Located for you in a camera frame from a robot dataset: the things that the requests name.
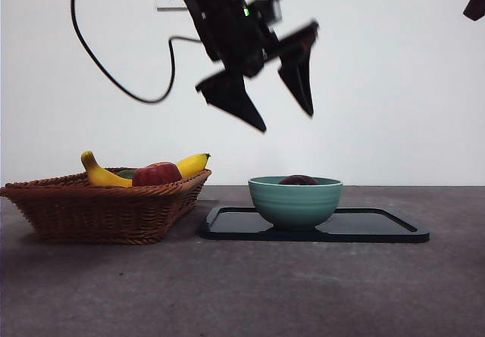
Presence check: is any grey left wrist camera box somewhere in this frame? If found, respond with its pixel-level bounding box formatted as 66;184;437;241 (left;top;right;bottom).
247;0;283;26

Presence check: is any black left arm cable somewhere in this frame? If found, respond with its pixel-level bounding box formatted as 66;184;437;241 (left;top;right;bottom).
70;0;202;105

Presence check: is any brown wicker basket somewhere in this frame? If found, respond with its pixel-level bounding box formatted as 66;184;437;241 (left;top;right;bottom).
0;168;214;245

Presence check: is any dark purple plum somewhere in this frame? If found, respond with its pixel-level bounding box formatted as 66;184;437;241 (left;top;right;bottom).
277;173;320;186

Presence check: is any yellow banana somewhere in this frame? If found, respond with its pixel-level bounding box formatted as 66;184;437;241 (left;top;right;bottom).
80;150;213;188

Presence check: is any teal ribbed bowl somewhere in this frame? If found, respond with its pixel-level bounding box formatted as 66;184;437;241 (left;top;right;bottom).
247;176;344;232

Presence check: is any black rectangular tray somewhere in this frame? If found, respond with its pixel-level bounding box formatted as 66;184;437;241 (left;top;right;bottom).
199;205;432;245

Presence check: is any red apple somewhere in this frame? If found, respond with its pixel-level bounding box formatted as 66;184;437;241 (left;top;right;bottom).
131;161;184;188

